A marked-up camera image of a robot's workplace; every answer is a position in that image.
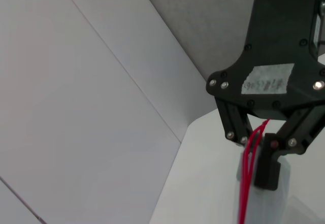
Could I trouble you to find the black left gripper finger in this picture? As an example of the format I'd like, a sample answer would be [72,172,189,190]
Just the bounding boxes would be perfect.
[215,99,254,148]
[254,101,325,192]

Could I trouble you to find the clear red-zip document bag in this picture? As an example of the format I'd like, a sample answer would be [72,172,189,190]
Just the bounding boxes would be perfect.
[235,118,325,224]

